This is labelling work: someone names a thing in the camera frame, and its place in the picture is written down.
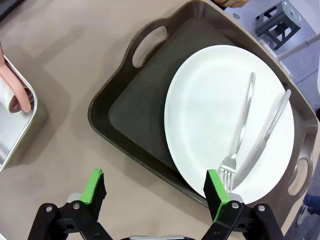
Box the silver table knife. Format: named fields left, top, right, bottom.
left=231, top=89, right=292, bottom=191

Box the white pole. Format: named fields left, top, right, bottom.
left=277, top=33, right=320, bottom=61

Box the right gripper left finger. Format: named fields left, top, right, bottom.
left=27, top=168, right=118, bottom=240

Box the blue fabric item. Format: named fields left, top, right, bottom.
left=303, top=193, right=320, bottom=226

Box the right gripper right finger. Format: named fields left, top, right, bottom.
left=199, top=169, right=286, bottom=240

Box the person left hand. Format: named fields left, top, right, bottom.
left=216, top=0, right=251, bottom=8

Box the dark brown serving tray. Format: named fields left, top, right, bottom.
left=87, top=0, right=320, bottom=230

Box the large white plate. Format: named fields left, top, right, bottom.
left=164, top=44, right=295, bottom=205

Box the silver fork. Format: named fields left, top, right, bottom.
left=217, top=71, right=257, bottom=193

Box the dark grey stool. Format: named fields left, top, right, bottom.
left=254, top=1, right=302, bottom=51

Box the rectangular steel container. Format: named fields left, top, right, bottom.
left=0, top=53, right=48, bottom=173

